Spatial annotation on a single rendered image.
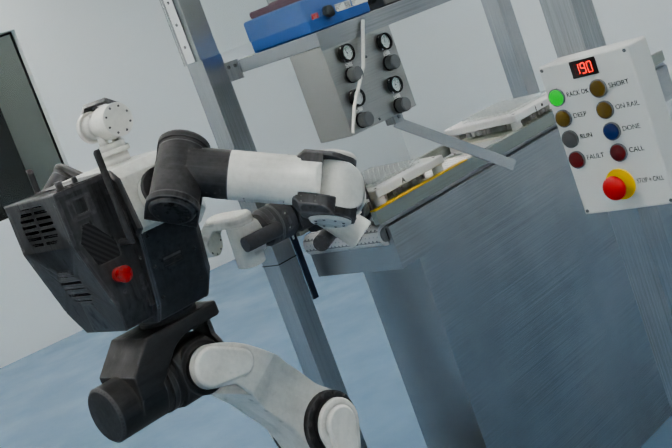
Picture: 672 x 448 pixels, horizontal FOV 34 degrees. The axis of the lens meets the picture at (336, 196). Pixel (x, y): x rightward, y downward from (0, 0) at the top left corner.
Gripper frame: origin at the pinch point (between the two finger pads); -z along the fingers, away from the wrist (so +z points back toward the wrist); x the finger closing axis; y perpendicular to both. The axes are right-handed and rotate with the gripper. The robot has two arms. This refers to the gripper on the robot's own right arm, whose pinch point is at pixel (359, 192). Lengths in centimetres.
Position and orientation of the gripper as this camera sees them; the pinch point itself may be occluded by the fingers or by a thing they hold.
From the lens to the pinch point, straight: 246.2
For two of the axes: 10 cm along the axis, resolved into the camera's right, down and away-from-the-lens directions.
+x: 3.4, 9.3, 1.6
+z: -2.1, 2.4, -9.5
